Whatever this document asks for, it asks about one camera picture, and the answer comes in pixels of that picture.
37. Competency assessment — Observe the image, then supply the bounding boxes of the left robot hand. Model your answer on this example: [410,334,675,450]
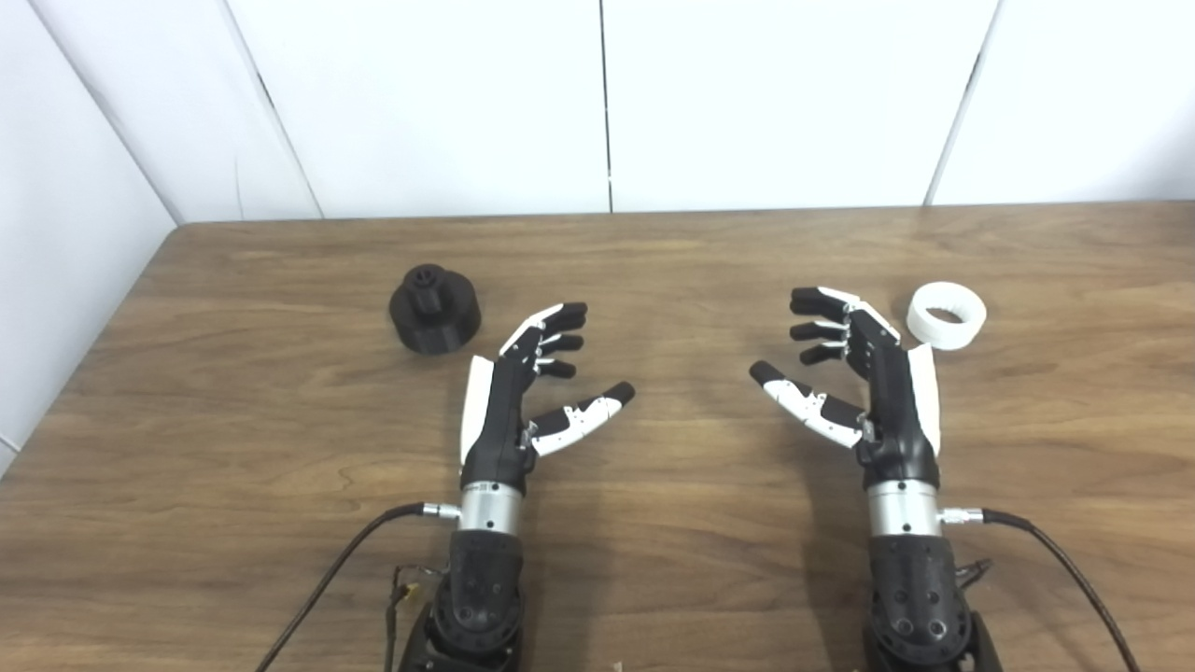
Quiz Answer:
[459,301,637,489]

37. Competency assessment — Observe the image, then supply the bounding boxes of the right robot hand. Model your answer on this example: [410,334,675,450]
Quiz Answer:
[749,287,942,490]

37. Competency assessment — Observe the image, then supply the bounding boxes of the white toothed ring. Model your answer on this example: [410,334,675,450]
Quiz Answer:
[907,282,988,352]

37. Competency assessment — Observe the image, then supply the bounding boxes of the round black part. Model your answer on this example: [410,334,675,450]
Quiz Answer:
[389,265,483,355]

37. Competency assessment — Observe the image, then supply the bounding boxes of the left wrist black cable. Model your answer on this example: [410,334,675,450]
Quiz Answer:
[255,502,463,672]

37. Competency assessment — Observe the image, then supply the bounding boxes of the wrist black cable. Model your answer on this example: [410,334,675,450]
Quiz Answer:
[938,507,1142,672]
[255,502,463,672]

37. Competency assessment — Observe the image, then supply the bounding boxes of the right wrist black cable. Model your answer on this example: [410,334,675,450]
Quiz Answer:
[938,507,1142,672]

